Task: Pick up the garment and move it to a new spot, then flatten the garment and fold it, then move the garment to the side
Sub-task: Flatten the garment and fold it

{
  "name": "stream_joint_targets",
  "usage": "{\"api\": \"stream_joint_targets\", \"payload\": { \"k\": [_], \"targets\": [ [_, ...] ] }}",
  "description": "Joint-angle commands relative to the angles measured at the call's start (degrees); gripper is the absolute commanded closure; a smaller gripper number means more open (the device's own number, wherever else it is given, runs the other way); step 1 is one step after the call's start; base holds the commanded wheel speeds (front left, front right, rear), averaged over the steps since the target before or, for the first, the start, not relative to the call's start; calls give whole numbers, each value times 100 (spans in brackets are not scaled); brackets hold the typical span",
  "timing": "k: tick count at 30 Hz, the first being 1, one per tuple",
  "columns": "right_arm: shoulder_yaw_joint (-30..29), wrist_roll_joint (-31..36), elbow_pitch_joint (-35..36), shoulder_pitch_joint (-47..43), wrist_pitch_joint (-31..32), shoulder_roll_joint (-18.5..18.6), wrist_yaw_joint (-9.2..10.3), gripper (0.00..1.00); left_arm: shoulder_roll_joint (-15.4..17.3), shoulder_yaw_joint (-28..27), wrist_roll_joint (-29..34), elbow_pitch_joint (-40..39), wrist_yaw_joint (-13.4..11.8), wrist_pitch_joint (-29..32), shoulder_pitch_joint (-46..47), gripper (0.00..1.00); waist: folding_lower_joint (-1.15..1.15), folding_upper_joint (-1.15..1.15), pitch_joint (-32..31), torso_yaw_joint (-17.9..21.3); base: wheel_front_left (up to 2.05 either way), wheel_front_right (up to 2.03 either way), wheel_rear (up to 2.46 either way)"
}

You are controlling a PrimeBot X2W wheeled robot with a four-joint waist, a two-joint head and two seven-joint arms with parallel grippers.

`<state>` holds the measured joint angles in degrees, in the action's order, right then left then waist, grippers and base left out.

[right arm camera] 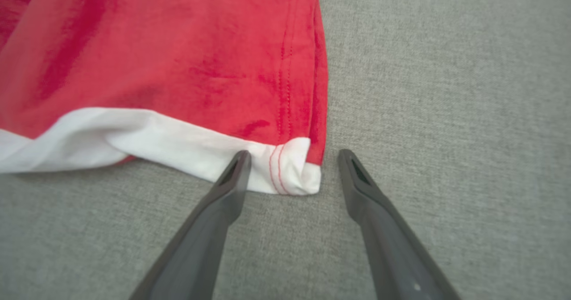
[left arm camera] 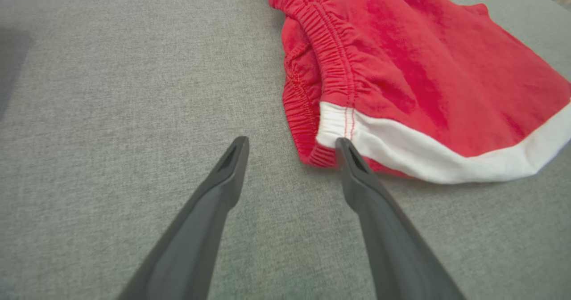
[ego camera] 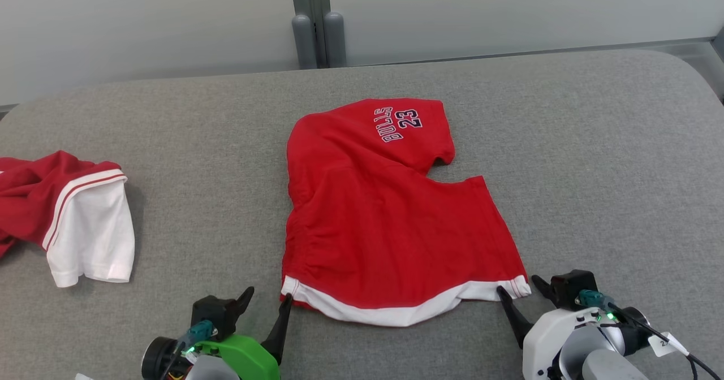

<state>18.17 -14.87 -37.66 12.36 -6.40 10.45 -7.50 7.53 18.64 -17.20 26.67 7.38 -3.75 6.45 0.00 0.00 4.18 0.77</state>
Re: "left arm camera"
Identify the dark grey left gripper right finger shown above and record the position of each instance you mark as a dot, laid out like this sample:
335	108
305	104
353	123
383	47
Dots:
392	251

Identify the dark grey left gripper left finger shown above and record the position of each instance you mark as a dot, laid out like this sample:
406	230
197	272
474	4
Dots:
187	246

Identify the red shorts with white trim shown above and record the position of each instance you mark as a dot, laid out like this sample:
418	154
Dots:
424	68

